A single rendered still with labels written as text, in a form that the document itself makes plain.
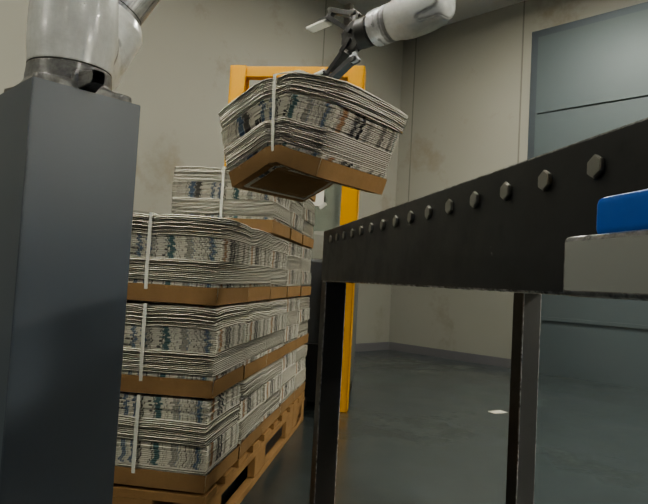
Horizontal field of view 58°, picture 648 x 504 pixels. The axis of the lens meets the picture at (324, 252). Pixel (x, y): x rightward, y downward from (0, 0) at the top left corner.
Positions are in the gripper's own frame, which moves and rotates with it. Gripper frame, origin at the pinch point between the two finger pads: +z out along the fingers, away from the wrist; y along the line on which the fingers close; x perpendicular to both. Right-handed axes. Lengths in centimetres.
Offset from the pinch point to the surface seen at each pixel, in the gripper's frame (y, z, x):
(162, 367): 84, 25, -25
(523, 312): 70, -45, 29
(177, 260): 58, 21, -25
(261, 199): 31, 45, 25
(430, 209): 58, -64, -49
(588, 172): 61, -88, -69
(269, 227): 40, 42, 27
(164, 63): -113, 253, 123
